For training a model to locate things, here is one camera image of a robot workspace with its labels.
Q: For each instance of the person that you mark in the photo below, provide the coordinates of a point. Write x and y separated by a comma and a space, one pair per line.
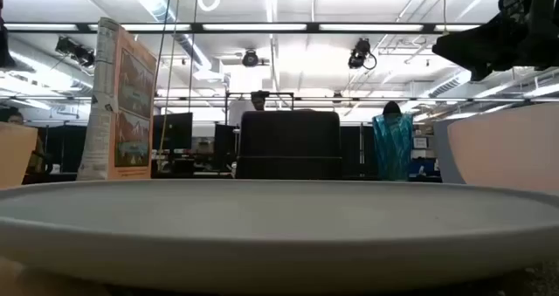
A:
260, 100
13, 117

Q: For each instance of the black computer monitor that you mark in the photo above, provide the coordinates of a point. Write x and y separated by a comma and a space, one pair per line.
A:
172, 132
225, 145

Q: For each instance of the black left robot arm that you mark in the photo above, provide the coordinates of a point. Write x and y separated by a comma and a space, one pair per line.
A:
5, 47

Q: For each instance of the black rig camera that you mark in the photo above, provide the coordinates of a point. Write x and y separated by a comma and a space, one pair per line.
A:
70, 47
250, 59
359, 53

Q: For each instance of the teal water bottle black cap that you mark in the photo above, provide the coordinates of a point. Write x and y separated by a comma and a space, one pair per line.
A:
393, 147

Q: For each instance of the blue storage box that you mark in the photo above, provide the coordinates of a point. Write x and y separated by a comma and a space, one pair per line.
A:
425, 167

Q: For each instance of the black overhead light bar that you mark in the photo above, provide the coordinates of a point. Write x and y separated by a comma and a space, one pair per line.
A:
196, 27

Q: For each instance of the grey round plate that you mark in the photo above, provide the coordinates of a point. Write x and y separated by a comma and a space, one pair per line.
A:
271, 226

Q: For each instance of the orange cereal box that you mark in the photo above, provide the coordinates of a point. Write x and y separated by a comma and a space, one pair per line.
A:
126, 112

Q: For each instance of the pink translucent bowl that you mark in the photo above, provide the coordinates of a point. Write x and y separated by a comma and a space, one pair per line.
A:
511, 147

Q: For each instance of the orange plastic tray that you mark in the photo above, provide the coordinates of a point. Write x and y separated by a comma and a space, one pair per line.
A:
15, 156

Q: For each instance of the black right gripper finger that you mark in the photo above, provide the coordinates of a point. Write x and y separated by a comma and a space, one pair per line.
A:
493, 62
471, 45

